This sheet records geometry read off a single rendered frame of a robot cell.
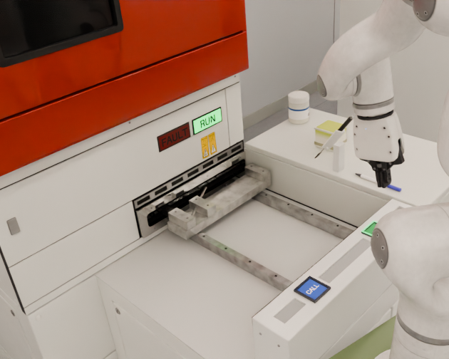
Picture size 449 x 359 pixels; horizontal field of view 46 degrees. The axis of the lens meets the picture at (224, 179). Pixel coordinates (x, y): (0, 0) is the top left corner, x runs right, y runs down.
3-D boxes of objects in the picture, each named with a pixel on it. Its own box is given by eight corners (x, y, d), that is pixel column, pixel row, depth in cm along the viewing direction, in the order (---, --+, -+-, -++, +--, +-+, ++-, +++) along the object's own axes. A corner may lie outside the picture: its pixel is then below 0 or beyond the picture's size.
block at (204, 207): (189, 208, 157) (188, 199, 155) (197, 203, 159) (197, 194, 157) (208, 217, 152) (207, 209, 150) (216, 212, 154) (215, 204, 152)
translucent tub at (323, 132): (313, 147, 165) (313, 127, 162) (327, 137, 170) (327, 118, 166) (333, 153, 161) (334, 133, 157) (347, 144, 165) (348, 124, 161)
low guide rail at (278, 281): (174, 231, 158) (174, 222, 156) (180, 227, 159) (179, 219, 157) (311, 308, 126) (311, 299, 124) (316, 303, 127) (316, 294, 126)
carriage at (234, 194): (168, 230, 153) (167, 221, 152) (252, 177, 174) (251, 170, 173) (186, 240, 148) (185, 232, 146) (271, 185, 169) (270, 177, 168)
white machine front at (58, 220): (22, 311, 133) (-30, 175, 113) (241, 177, 181) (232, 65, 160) (28, 317, 131) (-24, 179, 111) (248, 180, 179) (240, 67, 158)
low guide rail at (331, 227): (236, 191, 173) (236, 184, 172) (241, 189, 174) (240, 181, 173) (372, 252, 142) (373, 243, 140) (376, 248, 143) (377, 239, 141)
